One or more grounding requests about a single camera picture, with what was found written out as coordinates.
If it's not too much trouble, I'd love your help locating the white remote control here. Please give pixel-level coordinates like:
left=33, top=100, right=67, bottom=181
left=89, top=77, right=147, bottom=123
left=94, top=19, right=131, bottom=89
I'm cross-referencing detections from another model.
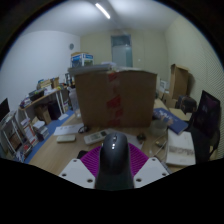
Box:
left=83, top=129, right=110, bottom=146

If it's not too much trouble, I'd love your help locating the large brown cardboard box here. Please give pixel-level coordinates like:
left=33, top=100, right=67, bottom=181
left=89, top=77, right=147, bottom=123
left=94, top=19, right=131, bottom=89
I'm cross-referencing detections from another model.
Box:
left=68, top=64, right=158, bottom=128

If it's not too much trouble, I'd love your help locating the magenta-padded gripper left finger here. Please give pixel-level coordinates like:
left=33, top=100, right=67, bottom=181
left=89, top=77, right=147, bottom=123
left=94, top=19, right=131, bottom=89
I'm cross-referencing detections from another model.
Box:
left=58, top=143, right=103, bottom=190

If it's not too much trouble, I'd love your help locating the blue book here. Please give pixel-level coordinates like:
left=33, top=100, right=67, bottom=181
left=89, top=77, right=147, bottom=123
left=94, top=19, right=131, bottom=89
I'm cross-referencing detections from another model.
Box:
left=153, top=107, right=190, bottom=136

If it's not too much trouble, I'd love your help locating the grey door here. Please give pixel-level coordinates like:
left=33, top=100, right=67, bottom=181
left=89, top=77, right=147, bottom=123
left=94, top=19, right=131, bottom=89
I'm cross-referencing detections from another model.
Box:
left=111, top=34, right=133, bottom=68

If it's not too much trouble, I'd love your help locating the clear plastic container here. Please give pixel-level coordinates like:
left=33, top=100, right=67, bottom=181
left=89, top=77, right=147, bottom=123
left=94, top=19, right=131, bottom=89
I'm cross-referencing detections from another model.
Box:
left=149, top=119, right=169, bottom=137

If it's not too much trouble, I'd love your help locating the ceiling light tube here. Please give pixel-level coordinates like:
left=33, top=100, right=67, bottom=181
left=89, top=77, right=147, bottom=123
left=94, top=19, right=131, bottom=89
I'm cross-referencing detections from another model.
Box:
left=94, top=2, right=112, bottom=20

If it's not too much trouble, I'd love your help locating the black binder clip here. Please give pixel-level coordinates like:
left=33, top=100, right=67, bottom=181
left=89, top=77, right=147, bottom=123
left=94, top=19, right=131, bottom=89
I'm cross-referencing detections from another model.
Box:
left=136, top=132, right=148, bottom=142

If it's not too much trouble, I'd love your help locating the dark bag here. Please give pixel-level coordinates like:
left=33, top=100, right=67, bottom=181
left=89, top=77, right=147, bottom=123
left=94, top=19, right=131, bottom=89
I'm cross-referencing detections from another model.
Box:
left=176, top=95, right=198, bottom=114

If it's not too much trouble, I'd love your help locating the black computer mouse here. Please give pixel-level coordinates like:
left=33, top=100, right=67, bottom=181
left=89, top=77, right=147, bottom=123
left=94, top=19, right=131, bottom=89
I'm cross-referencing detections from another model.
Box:
left=94, top=132, right=135, bottom=191

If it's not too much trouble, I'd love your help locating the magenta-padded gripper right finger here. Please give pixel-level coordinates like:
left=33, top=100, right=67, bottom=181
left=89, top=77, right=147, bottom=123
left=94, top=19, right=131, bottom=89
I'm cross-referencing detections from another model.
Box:
left=127, top=142, right=171, bottom=189

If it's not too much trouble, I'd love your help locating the small open cardboard box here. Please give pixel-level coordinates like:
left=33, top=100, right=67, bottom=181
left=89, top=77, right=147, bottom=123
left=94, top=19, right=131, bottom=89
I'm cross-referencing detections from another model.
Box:
left=169, top=63, right=190, bottom=101

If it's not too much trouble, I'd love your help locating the shelf unit with books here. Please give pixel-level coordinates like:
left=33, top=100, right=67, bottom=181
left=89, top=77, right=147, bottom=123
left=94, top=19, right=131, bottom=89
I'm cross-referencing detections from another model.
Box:
left=0, top=76, right=73, bottom=164

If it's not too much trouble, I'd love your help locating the white book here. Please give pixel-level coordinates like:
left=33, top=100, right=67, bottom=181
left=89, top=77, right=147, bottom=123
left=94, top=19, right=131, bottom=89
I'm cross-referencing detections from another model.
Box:
left=165, top=128, right=197, bottom=168

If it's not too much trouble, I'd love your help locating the blue and white carton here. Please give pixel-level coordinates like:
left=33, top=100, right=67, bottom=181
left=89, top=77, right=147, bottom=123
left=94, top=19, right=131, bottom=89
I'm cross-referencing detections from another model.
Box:
left=70, top=52, right=94, bottom=68

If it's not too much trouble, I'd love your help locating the black office chair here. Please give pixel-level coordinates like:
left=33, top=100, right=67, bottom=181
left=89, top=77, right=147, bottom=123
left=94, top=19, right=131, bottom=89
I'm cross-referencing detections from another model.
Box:
left=189, top=89, right=222, bottom=164

